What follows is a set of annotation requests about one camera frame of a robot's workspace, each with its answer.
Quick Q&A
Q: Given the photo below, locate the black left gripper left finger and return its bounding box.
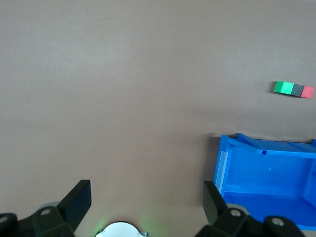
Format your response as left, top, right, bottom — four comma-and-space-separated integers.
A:
0, 179, 92, 237

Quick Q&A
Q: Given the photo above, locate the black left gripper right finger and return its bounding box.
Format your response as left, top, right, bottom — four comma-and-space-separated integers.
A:
202, 181, 307, 237

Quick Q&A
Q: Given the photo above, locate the green cube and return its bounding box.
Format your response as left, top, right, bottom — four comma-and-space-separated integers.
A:
273, 81, 296, 96

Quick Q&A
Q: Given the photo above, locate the red cube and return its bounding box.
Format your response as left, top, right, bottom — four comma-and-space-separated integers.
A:
301, 85, 316, 99

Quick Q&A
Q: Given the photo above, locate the black cube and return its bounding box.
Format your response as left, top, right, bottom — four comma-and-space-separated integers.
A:
290, 84, 305, 98

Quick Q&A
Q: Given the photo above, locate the blue plastic storage bin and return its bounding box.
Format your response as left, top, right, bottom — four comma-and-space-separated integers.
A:
213, 133, 316, 231

